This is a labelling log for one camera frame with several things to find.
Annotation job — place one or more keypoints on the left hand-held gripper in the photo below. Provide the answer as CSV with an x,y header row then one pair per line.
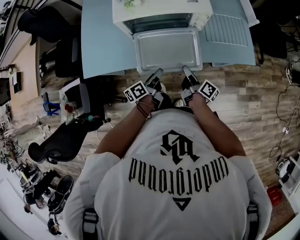
x,y
136,92

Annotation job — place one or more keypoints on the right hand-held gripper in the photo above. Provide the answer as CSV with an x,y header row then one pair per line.
x,y
208,91

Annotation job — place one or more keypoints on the silver baking tray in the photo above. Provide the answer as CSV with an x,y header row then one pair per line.
x,y
167,50

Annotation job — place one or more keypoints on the white toaster oven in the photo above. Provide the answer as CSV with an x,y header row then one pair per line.
x,y
168,8

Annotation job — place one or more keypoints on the person's right forearm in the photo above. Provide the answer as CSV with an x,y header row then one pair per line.
x,y
215,126

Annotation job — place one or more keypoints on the person's left forearm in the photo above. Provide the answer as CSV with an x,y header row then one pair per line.
x,y
124,131

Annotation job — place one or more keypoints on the person's white shoe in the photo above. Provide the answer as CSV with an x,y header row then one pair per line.
x,y
177,102

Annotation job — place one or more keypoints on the light blue table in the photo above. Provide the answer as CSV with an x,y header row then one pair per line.
x,y
105,47

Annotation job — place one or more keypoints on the artificial flower bouquet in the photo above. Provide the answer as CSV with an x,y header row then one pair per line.
x,y
131,3

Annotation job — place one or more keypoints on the white paper sheet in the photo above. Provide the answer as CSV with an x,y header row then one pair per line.
x,y
69,87

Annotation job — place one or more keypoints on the white rectangular panel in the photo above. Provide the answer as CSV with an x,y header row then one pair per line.
x,y
249,12

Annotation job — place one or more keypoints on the black office chair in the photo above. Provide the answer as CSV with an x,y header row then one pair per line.
x,y
63,143
272,39
47,23

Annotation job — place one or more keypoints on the white plush toy red spots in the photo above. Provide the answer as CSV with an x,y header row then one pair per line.
x,y
69,112

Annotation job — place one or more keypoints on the white power strip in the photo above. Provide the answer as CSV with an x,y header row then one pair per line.
x,y
286,130

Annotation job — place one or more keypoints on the white black round device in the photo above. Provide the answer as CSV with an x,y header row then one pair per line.
x,y
283,168

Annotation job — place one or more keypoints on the light wooden desk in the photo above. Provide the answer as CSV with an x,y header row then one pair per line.
x,y
25,61

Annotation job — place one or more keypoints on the white printed t-shirt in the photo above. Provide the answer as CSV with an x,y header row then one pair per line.
x,y
140,211

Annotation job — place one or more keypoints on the black white box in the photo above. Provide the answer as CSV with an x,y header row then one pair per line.
x,y
17,82

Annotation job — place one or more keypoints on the small dark desk ornament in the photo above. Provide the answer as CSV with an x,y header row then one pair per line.
x,y
11,69

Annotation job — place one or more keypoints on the red box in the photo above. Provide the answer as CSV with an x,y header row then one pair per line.
x,y
274,195

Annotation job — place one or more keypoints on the black monitor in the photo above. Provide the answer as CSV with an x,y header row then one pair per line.
x,y
4,92

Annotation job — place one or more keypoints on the blue metal frame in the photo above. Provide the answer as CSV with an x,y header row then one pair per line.
x,y
51,109

